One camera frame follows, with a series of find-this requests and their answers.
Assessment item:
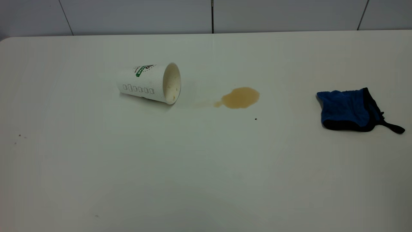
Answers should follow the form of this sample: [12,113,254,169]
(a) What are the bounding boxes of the blue cloth with black trim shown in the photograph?
[316,87,406,134]

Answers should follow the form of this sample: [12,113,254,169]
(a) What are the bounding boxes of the white paper coffee cup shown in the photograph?
[116,62,182,105]

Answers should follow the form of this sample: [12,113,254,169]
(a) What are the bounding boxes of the brown coffee spill puddle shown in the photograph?
[214,87,260,110]

